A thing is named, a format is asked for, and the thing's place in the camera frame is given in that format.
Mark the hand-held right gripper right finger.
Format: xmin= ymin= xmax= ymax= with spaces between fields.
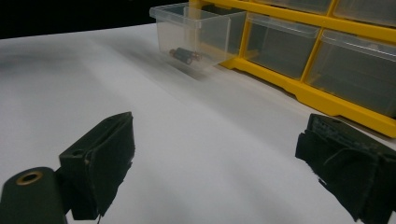
xmin=294 ymin=113 xmax=396 ymax=224

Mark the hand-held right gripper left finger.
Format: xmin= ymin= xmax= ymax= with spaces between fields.
xmin=58 ymin=111 xmax=136 ymax=221

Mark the yellow organizer cabinet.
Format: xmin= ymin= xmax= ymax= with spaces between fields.
xmin=188 ymin=0 xmax=396 ymax=139

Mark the clear plastic drawer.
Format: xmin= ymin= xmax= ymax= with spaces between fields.
xmin=148 ymin=2 xmax=248 ymax=72

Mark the grid of clear drawers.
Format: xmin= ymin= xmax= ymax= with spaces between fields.
xmin=244 ymin=0 xmax=396 ymax=119

